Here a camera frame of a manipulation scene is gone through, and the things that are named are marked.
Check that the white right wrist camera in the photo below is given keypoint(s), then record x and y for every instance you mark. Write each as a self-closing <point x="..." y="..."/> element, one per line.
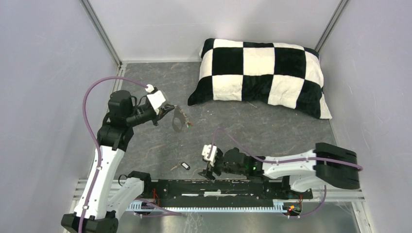
<point x="209" y="153"/>

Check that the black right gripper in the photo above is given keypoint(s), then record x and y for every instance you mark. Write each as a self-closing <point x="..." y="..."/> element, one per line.
<point x="209" y="174"/>

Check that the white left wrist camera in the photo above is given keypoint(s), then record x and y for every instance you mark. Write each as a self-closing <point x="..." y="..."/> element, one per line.
<point x="156" y="98"/>

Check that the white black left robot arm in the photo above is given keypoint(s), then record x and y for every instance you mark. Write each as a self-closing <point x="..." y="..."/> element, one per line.
<point x="96" y="212"/>

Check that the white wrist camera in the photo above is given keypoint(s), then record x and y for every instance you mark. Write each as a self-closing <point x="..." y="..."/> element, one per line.
<point x="209" y="153"/>
<point x="156" y="98"/>

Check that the aluminium frame post left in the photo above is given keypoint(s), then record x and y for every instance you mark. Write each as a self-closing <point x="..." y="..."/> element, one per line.
<point x="101" y="31"/>

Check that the aluminium frame post right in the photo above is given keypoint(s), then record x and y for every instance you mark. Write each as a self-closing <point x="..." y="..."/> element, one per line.
<point x="331" y="24"/>

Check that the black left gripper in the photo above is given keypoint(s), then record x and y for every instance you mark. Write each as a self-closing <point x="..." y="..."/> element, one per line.
<point x="162" y="111"/>

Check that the black mounting base rail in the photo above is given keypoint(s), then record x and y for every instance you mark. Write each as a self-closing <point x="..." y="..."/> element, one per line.
<point x="221" y="193"/>

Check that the black and white checkered pillow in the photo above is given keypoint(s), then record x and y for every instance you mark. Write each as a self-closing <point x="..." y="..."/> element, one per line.
<point x="273" y="73"/>

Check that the black key tag white label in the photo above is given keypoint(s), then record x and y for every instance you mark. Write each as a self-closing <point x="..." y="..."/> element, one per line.
<point x="185" y="165"/>

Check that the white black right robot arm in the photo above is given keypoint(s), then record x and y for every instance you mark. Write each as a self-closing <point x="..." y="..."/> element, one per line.
<point x="325" y="164"/>

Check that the aluminium frame post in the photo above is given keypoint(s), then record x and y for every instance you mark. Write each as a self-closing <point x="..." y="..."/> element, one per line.
<point x="101" y="31"/>
<point x="331" y="24"/>

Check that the white toothed cable duct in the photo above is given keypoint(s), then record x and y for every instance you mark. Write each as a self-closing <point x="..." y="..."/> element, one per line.
<point x="277" y="207"/>

